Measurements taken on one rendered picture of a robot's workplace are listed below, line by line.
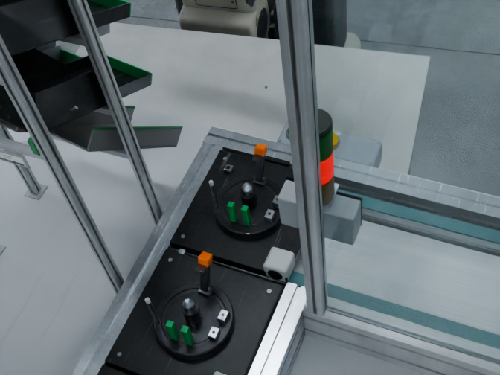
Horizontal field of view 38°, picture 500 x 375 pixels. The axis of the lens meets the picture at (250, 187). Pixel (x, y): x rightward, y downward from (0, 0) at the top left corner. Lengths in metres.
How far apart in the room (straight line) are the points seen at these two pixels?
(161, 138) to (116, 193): 0.24
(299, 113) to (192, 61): 1.01
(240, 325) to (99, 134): 0.41
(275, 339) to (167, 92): 0.76
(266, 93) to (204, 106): 0.15
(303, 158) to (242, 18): 1.15
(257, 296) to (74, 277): 0.42
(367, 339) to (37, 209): 0.79
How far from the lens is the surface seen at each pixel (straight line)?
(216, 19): 2.07
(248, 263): 1.34
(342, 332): 1.32
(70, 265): 1.56
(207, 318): 1.28
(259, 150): 1.36
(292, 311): 1.30
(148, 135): 1.41
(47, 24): 1.11
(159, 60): 1.89
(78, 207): 1.21
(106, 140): 1.31
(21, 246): 1.63
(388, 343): 1.30
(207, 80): 1.81
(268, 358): 1.27
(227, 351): 1.27
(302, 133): 0.89
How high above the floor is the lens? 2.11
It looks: 53 degrees down
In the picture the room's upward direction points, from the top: 11 degrees counter-clockwise
